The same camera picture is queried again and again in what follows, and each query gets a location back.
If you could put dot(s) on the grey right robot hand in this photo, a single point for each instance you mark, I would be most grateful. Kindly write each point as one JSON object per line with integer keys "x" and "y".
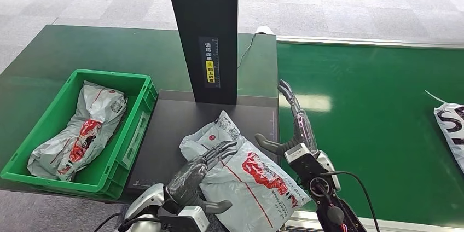
{"x": 304, "y": 132}

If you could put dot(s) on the black inbound scanner machine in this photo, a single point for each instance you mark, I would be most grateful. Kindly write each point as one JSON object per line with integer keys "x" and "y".
{"x": 174, "y": 125}

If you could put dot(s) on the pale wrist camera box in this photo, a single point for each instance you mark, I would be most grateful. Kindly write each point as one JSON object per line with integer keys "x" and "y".
{"x": 299, "y": 152}
{"x": 188, "y": 221}

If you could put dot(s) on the small white object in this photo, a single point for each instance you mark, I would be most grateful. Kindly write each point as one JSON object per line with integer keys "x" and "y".
{"x": 264, "y": 30}

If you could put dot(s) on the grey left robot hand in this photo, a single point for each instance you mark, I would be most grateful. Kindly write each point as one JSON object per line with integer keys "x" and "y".
{"x": 188, "y": 179}

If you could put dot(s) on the black yellow label sticker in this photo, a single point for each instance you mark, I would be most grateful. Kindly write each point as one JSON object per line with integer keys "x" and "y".
{"x": 210, "y": 61}

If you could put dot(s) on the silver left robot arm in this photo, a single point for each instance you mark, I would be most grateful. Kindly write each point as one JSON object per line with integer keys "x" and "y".
{"x": 145, "y": 201}

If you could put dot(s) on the green plastic crate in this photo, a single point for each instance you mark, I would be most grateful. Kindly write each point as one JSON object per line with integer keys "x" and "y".
{"x": 43, "y": 129}

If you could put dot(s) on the aluminium conveyor rail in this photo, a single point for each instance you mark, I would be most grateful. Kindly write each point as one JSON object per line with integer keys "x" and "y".
{"x": 406, "y": 226}
{"x": 362, "y": 41}

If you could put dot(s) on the green conveyor belt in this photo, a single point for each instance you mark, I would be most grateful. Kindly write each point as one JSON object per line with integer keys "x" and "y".
{"x": 380, "y": 132}

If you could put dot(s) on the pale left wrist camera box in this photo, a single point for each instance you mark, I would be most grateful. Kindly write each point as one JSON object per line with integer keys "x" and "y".
{"x": 188, "y": 221}

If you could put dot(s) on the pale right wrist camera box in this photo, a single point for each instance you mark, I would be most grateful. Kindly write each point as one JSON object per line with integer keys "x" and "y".
{"x": 299, "y": 152}

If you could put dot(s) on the white black-lettered mailer bag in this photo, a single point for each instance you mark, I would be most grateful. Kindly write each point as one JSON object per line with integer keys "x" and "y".
{"x": 451, "y": 125}

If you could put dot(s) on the grey red-print mailer bag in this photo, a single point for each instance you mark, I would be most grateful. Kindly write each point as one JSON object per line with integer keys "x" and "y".
{"x": 87, "y": 129}
{"x": 253, "y": 187}

